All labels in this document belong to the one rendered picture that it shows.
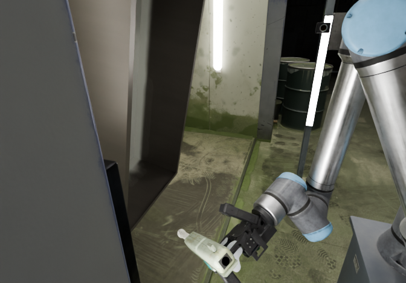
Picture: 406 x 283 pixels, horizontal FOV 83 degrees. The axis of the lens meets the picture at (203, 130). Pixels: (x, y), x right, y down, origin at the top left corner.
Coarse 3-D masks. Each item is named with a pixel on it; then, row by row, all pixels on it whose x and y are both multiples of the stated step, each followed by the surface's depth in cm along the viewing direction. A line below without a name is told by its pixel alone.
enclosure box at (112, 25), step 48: (96, 0) 66; (144, 0) 121; (192, 0) 113; (96, 48) 72; (144, 48) 131; (192, 48) 123; (96, 96) 79; (144, 96) 144; (144, 144) 159; (144, 192) 137
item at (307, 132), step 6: (330, 0) 157; (330, 6) 158; (330, 12) 159; (306, 126) 195; (306, 132) 197; (306, 138) 199; (306, 144) 201; (306, 150) 203; (300, 156) 207; (300, 162) 209; (300, 168) 211; (300, 174) 213
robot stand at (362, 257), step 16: (352, 224) 92; (368, 224) 92; (384, 224) 92; (352, 240) 94; (368, 240) 85; (352, 256) 92; (368, 256) 79; (352, 272) 89; (368, 272) 74; (384, 272) 74
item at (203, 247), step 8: (184, 232) 88; (192, 232) 79; (192, 240) 71; (200, 240) 67; (208, 240) 63; (192, 248) 68; (200, 248) 62; (208, 248) 58; (216, 248) 55; (224, 248) 53; (200, 256) 65; (208, 256) 54; (216, 256) 51; (224, 256) 51; (232, 256) 52; (208, 264) 60; (216, 264) 51; (232, 264) 52; (216, 272) 59; (224, 272) 51; (232, 272) 61; (224, 280) 60; (232, 280) 60
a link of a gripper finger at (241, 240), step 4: (244, 232) 63; (240, 236) 62; (244, 236) 62; (236, 240) 62; (240, 240) 61; (244, 240) 61; (236, 244) 60; (240, 244) 61; (232, 248) 60; (236, 248) 60; (232, 252) 60
